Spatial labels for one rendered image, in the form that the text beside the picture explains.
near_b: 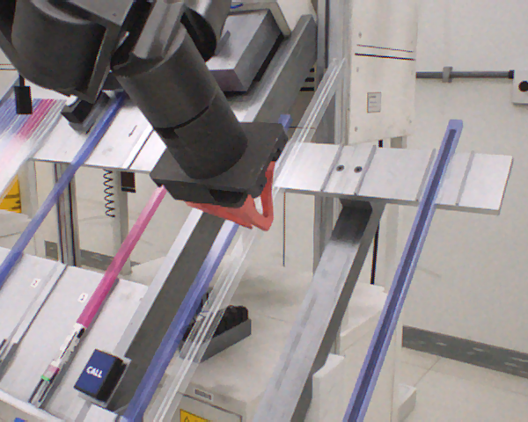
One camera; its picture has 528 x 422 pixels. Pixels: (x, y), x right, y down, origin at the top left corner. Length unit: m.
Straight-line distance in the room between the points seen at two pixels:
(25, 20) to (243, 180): 0.18
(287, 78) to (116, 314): 0.44
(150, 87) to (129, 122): 0.66
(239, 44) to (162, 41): 0.55
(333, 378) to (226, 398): 0.39
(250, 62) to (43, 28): 0.58
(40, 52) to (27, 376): 0.54
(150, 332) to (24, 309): 0.23
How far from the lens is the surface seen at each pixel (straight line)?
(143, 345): 0.78
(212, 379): 1.07
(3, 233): 2.35
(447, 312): 2.62
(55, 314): 0.89
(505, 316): 2.55
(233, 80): 0.93
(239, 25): 0.99
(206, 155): 0.44
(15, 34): 0.43
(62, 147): 1.14
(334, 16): 1.02
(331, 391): 0.67
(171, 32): 0.42
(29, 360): 0.88
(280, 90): 0.94
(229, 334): 1.17
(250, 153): 0.46
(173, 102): 0.41
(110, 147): 1.05
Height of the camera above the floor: 1.11
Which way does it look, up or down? 13 degrees down
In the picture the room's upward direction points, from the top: straight up
